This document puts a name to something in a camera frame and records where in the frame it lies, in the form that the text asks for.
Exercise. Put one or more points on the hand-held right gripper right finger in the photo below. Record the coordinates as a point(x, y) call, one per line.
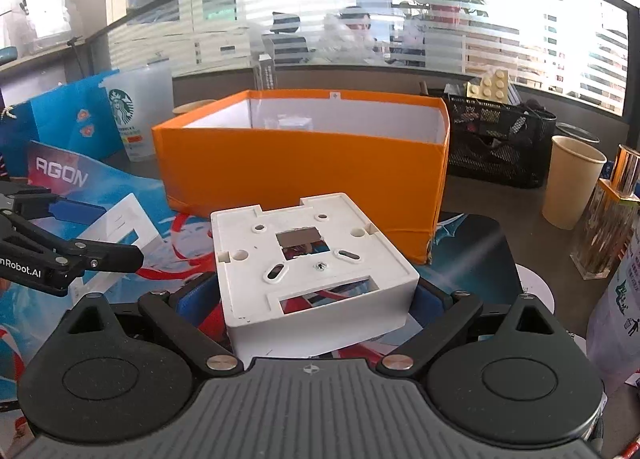
point(427, 301)

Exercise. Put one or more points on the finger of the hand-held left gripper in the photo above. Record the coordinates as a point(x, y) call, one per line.
point(75, 211)
point(110, 255)

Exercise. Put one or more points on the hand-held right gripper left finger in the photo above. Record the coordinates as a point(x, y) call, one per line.
point(192, 300)

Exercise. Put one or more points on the white wall socket panel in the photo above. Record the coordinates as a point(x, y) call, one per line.
point(125, 229)

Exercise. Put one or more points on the white socket back box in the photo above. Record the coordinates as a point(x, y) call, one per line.
point(300, 289)

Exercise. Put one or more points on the orange cardboard box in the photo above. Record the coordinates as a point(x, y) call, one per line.
point(310, 174)

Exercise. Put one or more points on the colourful printed desk mat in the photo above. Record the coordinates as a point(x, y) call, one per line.
point(165, 249)

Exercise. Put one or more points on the blue paper bag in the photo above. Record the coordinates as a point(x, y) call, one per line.
point(60, 124)

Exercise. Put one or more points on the white round disc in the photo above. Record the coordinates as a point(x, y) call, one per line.
point(535, 289)

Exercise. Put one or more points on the translucent plastic cup green logo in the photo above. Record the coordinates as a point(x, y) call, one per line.
point(132, 114)

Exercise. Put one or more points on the beige paper cup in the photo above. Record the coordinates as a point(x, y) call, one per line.
point(192, 106)
point(570, 184)

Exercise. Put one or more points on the black mesh desk organizer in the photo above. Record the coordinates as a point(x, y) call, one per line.
point(500, 144)

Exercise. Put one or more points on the white packet green print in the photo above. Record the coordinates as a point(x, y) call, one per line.
point(617, 319)

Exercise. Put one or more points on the gold glass perfume bottle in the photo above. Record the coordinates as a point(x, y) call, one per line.
point(607, 224)

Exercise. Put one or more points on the yellow building block plate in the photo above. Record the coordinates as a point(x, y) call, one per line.
point(487, 85)

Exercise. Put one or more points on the small white grey carton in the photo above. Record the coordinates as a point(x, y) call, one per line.
point(265, 71)

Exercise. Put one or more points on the black office chair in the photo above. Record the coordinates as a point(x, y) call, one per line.
point(285, 41)

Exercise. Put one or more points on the striped frosted glass partition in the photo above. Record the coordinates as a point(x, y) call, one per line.
point(400, 24)

